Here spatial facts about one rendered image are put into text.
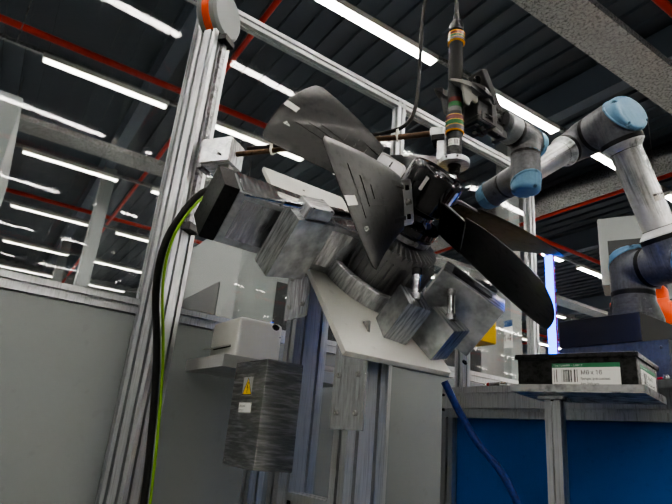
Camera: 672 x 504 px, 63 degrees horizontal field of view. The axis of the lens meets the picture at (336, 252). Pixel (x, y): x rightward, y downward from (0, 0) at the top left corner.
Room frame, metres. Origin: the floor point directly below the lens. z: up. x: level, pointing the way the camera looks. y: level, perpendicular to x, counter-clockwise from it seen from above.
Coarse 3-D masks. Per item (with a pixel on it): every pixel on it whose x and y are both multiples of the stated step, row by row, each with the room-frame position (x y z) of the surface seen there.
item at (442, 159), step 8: (432, 128) 1.09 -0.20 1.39; (440, 128) 1.08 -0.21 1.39; (432, 136) 1.09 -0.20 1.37; (440, 136) 1.08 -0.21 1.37; (440, 144) 1.08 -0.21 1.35; (440, 152) 1.08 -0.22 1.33; (440, 160) 1.08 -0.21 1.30; (448, 160) 1.06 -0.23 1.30; (456, 160) 1.06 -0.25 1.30; (464, 160) 1.06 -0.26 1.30; (464, 168) 1.09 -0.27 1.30
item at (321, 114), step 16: (304, 96) 1.00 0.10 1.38; (320, 96) 1.01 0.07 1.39; (288, 112) 0.98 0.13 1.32; (304, 112) 0.98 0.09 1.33; (320, 112) 0.99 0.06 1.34; (336, 112) 1.01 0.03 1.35; (272, 128) 0.96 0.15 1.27; (304, 128) 0.98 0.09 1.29; (320, 128) 0.99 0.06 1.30; (336, 128) 0.99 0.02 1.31; (352, 128) 1.00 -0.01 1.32; (288, 144) 0.97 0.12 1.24; (304, 144) 0.98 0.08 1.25; (320, 144) 0.99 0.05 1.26; (352, 144) 1.00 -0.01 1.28; (368, 144) 1.00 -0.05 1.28; (320, 160) 0.99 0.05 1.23
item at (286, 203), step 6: (258, 198) 0.81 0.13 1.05; (264, 198) 0.82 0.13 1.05; (270, 198) 0.83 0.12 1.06; (282, 198) 0.84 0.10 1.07; (282, 204) 0.85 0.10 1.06; (288, 204) 0.85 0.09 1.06; (294, 204) 0.86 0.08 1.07; (300, 204) 0.87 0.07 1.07; (300, 210) 0.88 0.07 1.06; (336, 210) 0.92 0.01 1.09; (342, 210) 0.94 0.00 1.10; (336, 216) 0.93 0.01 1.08; (342, 216) 0.94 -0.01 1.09; (348, 216) 0.95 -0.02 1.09
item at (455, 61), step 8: (456, 40) 1.07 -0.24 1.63; (456, 48) 1.07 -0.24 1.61; (456, 56) 1.07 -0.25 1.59; (456, 64) 1.07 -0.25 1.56; (456, 72) 1.07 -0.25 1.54; (448, 88) 1.09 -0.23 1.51; (456, 88) 1.07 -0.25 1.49; (448, 96) 1.09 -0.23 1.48; (448, 112) 1.08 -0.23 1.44; (456, 112) 1.07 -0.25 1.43
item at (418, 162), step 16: (416, 160) 0.97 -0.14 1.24; (416, 176) 0.96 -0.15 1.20; (432, 176) 0.95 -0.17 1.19; (448, 176) 1.01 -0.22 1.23; (416, 192) 0.98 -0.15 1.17; (432, 192) 0.96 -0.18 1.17; (448, 192) 0.97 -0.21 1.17; (416, 208) 0.99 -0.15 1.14; (432, 208) 0.99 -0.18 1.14; (416, 224) 1.02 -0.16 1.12; (432, 224) 1.09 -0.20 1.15; (432, 240) 1.05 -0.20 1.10
